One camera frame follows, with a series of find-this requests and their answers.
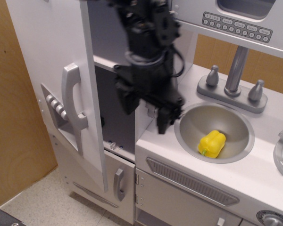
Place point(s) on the yellow toy bell pepper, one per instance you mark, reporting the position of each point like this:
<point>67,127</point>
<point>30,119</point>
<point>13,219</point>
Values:
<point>212,144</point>

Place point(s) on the toy microwave with keypad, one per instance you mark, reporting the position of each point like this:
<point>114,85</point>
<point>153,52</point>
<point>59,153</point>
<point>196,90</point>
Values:
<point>255,24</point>

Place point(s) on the silver ice dispenser panel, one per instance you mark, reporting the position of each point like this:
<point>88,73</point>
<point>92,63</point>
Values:
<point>61,121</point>

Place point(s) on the silver faucet spout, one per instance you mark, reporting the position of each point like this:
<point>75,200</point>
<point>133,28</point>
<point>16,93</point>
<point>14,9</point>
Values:
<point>232,84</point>

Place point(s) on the silver faucet base plate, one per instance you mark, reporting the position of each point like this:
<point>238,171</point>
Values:
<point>242,100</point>

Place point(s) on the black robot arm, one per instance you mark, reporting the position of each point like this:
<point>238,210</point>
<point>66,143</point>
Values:
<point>154,62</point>

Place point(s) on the silver toy wall phone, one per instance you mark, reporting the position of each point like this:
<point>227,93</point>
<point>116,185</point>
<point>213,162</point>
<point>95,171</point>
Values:
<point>152,111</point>

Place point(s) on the silver round sink basin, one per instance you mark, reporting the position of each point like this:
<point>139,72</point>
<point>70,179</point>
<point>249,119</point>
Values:
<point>200,119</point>

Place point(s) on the dark case corner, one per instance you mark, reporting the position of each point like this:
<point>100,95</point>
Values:
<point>8,220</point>

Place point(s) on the white fridge door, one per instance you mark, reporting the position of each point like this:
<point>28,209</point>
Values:
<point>56,43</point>
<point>82,178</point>

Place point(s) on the brown wooden board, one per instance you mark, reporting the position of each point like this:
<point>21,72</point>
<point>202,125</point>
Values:
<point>26,155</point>

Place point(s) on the silver fridge door handle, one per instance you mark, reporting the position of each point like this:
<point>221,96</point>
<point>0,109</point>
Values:
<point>71,77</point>
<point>119,193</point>

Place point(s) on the silver oven dial knob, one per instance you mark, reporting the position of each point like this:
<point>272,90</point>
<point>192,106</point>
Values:
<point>270,218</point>

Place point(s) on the white oven door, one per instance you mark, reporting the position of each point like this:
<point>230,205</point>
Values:
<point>162,204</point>

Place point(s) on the silver right faucet knob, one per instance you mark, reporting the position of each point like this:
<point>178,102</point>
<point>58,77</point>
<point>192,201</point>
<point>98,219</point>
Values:
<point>256,93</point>

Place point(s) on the silver left faucet knob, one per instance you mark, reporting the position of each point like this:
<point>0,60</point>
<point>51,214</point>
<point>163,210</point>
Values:
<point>213,77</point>

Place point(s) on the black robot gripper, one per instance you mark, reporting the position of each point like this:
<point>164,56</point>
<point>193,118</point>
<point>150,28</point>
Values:
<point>152,83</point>

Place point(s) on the silver faucet knob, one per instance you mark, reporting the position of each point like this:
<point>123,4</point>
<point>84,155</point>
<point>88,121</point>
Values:
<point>213,77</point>
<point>256,93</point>

